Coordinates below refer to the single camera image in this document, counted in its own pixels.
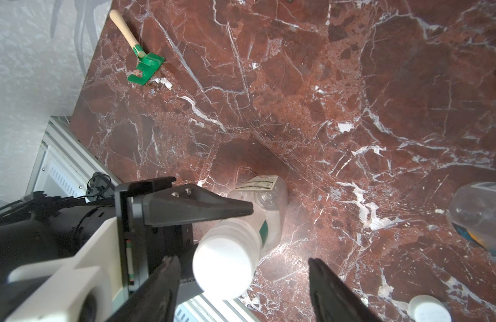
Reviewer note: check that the aluminium mounting rail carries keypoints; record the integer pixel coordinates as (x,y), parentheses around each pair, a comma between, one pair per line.
(64,165)

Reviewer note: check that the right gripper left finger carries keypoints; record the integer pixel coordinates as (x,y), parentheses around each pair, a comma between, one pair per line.
(156,298)

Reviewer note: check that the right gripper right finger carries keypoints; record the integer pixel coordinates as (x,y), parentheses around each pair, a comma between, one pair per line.
(331,299)

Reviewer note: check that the clear bottle with yellow label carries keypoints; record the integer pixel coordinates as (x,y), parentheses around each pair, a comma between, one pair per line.
(269,195)

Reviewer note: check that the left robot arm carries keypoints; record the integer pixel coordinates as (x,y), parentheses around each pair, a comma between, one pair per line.
(38,227)

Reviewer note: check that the green toy rake wooden handle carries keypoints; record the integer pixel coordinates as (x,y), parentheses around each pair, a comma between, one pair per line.
(149,63)

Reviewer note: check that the clear bottle with blue label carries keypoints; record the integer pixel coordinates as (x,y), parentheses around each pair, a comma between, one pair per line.
(472,214)

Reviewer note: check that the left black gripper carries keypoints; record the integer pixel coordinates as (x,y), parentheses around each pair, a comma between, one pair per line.
(156,219)

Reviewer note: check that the white bottle cap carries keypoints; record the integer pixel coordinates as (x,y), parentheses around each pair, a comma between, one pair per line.
(225,261)
(425,308)

